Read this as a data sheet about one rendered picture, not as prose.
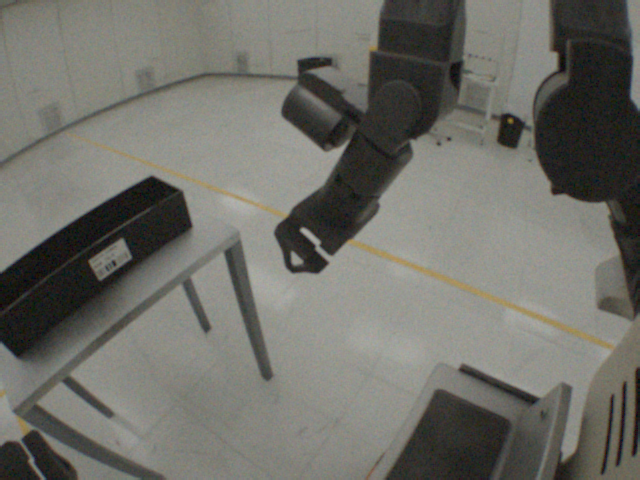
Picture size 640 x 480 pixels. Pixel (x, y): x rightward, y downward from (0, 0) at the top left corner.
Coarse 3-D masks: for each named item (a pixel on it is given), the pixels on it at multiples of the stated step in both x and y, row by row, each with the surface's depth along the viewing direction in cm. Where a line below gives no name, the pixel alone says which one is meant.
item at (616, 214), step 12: (636, 192) 13; (612, 204) 16; (624, 204) 14; (636, 204) 13; (612, 216) 17; (624, 216) 15; (636, 216) 14; (612, 228) 17; (624, 228) 16; (636, 228) 14; (624, 240) 15; (636, 240) 14; (624, 252) 16; (636, 252) 14; (624, 264) 16; (636, 264) 15
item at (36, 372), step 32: (224, 224) 79; (160, 256) 69; (192, 256) 69; (224, 256) 82; (128, 288) 61; (160, 288) 62; (192, 288) 126; (64, 320) 52; (96, 320) 54; (128, 320) 57; (256, 320) 100; (0, 352) 43; (32, 352) 45; (64, 352) 46; (256, 352) 111; (32, 384) 39; (64, 384) 80; (32, 416) 38; (96, 448) 55
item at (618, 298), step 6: (624, 288) 17; (612, 294) 18; (618, 294) 17; (624, 294) 16; (612, 300) 18; (618, 300) 17; (624, 300) 16; (618, 306) 17; (624, 306) 16; (630, 306) 15; (624, 312) 17; (630, 312) 16; (630, 318) 17
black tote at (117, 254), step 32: (128, 192) 74; (160, 192) 80; (96, 224) 69; (128, 224) 61; (160, 224) 69; (192, 224) 78; (32, 256) 54; (64, 256) 63; (96, 256) 57; (128, 256) 64; (0, 288) 48; (32, 288) 45; (64, 288) 51; (96, 288) 59; (0, 320) 38; (32, 320) 45
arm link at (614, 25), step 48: (576, 0) 10; (624, 0) 8; (576, 48) 11; (624, 48) 9; (576, 96) 12; (624, 96) 10; (576, 144) 13; (624, 144) 11; (576, 192) 15; (624, 192) 12
